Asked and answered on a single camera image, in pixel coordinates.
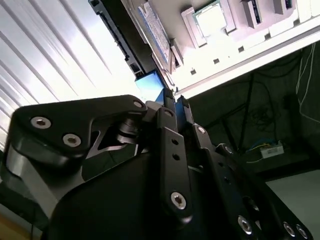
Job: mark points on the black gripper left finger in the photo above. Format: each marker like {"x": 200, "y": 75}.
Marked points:
{"x": 75, "y": 117}

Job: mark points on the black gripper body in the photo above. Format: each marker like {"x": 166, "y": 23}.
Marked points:
{"x": 112, "y": 200}

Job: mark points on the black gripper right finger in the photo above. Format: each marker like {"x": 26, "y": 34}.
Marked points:
{"x": 225, "y": 175}

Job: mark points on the hard disk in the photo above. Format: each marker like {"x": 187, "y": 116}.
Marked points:
{"x": 150, "y": 85}

